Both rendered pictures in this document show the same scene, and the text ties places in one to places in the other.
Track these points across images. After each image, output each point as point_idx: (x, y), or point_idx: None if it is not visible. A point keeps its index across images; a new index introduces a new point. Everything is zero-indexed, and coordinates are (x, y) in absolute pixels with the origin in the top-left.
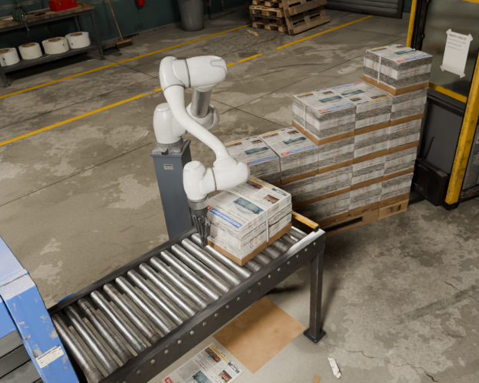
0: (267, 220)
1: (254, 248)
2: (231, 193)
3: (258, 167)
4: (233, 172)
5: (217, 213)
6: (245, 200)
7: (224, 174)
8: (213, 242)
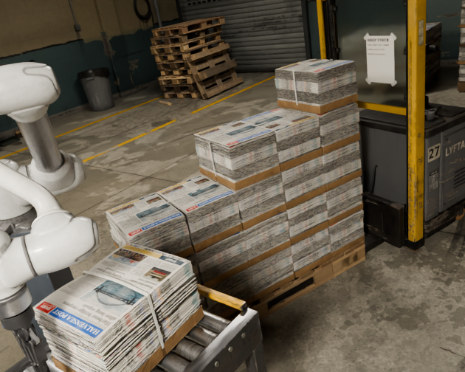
0: (153, 312)
1: (139, 366)
2: (94, 276)
3: (156, 232)
4: (62, 235)
5: (61, 315)
6: (114, 285)
7: (46, 242)
8: (69, 366)
